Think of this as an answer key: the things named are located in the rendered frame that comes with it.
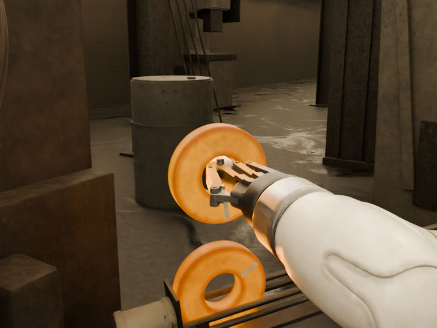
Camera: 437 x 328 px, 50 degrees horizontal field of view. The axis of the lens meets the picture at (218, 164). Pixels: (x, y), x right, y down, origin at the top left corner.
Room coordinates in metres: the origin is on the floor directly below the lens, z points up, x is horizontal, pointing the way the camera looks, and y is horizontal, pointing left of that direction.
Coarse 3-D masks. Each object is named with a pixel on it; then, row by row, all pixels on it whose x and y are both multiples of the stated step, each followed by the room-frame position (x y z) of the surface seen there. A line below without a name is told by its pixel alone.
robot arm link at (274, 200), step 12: (288, 180) 0.49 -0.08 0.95; (300, 180) 0.49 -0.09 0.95; (264, 192) 0.48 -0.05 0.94; (276, 192) 0.47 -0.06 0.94; (288, 192) 0.46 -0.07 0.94; (300, 192) 0.45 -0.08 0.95; (264, 204) 0.47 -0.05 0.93; (276, 204) 0.45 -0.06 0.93; (288, 204) 0.44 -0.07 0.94; (264, 216) 0.46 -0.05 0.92; (276, 216) 0.44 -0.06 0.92; (264, 228) 0.46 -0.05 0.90; (264, 240) 0.46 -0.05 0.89
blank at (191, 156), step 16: (208, 128) 0.68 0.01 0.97; (224, 128) 0.68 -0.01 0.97; (192, 144) 0.66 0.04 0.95; (208, 144) 0.67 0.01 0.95; (224, 144) 0.68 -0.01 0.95; (240, 144) 0.69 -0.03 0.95; (256, 144) 0.70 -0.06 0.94; (176, 160) 0.66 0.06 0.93; (192, 160) 0.66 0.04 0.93; (208, 160) 0.67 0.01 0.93; (240, 160) 0.69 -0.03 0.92; (256, 160) 0.70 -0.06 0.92; (176, 176) 0.65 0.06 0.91; (192, 176) 0.66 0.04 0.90; (176, 192) 0.66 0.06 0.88; (192, 192) 0.66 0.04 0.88; (208, 192) 0.69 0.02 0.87; (192, 208) 0.67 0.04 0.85; (208, 208) 0.68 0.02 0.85; (224, 208) 0.69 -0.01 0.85
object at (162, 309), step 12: (168, 300) 0.66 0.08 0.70; (120, 312) 0.64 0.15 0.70; (132, 312) 0.64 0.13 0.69; (144, 312) 0.64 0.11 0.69; (156, 312) 0.64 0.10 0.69; (168, 312) 0.64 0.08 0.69; (120, 324) 0.62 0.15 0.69; (132, 324) 0.62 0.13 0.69; (144, 324) 0.62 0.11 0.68; (156, 324) 0.63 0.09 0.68; (168, 324) 0.63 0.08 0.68
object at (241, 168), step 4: (236, 164) 0.65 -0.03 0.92; (240, 164) 0.65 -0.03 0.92; (236, 168) 0.65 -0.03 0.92; (240, 168) 0.64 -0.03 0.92; (244, 168) 0.63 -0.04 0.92; (248, 168) 0.64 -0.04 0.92; (240, 172) 0.64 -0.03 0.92; (244, 172) 0.62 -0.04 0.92; (248, 172) 0.61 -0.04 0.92; (252, 172) 0.61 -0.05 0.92; (256, 172) 0.60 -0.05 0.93; (260, 172) 0.60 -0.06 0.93; (248, 176) 0.61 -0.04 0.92; (252, 176) 0.60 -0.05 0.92; (256, 176) 0.59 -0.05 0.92
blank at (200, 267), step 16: (224, 240) 0.71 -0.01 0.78; (192, 256) 0.68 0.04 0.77; (208, 256) 0.67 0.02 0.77; (224, 256) 0.68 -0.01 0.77; (240, 256) 0.69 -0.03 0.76; (192, 272) 0.66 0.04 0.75; (208, 272) 0.67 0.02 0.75; (224, 272) 0.68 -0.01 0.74; (240, 272) 0.69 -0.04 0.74; (256, 272) 0.70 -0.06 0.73; (176, 288) 0.66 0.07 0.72; (192, 288) 0.66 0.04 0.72; (240, 288) 0.70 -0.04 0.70; (256, 288) 0.70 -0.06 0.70; (192, 304) 0.66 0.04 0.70; (208, 304) 0.68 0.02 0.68; (224, 304) 0.70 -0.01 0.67; (240, 304) 0.69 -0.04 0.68; (224, 320) 0.68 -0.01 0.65
